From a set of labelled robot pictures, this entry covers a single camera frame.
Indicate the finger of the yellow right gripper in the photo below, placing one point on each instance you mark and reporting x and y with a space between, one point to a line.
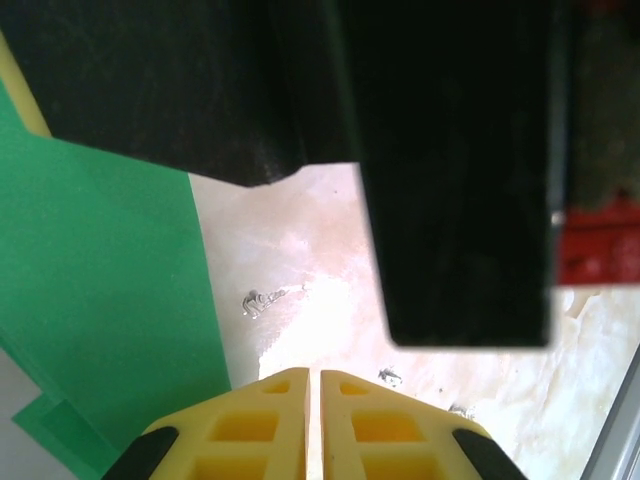
175 85
460 175

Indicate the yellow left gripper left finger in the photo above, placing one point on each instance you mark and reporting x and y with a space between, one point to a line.
240 440

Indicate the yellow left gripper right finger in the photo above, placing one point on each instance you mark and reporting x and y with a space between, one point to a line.
400 440

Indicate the green paper sheet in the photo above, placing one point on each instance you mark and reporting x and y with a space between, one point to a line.
100 250

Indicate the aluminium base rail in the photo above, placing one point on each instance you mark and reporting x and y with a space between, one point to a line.
625 440

